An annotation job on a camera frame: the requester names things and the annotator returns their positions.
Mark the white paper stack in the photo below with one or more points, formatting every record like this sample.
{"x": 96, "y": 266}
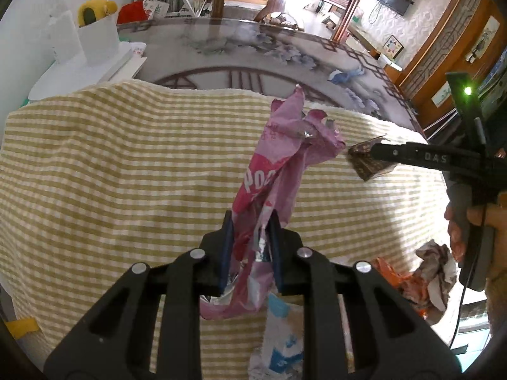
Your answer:
{"x": 99, "y": 75}

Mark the low television cabinet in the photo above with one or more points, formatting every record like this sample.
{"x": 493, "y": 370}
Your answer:
{"x": 364, "y": 43}

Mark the wooden dining chair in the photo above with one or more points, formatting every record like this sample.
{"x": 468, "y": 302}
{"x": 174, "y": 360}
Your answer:
{"x": 344, "y": 16}

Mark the brown shiny wrapper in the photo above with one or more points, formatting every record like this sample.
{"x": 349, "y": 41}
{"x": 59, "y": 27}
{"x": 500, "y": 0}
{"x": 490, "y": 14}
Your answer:
{"x": 362, "y": 162}

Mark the yellow striped cloth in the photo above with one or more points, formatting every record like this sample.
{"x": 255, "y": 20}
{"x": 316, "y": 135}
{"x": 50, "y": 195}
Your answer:
{"x": 119, "y": 166}

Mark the yellow toy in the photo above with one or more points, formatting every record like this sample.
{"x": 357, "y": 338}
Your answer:
{"x": 97, "y": 8}

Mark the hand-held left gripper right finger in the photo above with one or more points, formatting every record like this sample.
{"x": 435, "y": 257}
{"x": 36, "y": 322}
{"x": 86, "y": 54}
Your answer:
{"x": 276, "y": 253}

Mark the person's right hand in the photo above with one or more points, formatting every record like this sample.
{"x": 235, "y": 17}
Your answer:
{"x": 487, "y": 213}

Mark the yellow paper scrap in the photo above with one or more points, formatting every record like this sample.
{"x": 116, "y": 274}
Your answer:
{"x": 21, "y": 326}

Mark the geometric framed picture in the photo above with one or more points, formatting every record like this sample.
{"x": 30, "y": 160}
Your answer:
{"x": 393, "y": 46}

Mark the flower printed table cover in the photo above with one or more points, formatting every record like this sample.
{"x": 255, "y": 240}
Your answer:
{"x": 237, "y": 59}

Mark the small scroll painting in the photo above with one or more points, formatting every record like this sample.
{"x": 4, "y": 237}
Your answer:
{"x": 443, "y": 95}

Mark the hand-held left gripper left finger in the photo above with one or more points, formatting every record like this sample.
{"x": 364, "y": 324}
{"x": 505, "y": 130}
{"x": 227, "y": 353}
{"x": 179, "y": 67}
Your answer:
{"x": 226, "y": 245}

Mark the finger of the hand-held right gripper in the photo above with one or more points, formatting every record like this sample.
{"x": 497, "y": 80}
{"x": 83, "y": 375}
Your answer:
{"x": 416, "y": 155}

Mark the pink snack wrapper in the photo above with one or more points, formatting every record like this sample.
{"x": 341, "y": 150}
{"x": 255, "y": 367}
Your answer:
{"x": 269, "y": 154}

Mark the tall scroll painting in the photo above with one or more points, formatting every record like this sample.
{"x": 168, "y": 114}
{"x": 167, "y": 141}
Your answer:
{"x": 486, "y": 38}

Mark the person's right forearm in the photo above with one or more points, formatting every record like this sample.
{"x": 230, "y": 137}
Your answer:
{"x": 497, "y": 304}

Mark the red bag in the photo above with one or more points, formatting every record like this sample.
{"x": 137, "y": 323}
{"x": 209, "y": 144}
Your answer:
{"x": 130, "y": 14}

